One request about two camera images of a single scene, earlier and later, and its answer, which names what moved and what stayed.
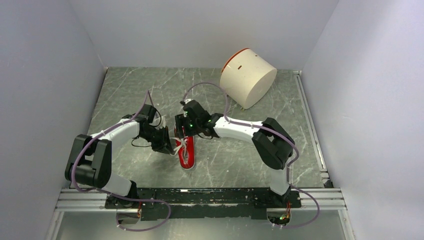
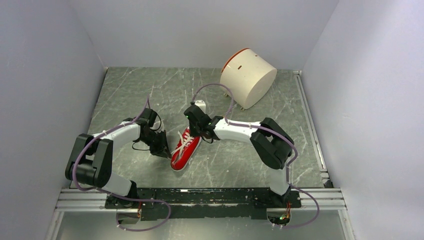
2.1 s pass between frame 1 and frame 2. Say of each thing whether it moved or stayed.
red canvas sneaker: moved
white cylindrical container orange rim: stayed
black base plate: stayed
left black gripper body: stayed
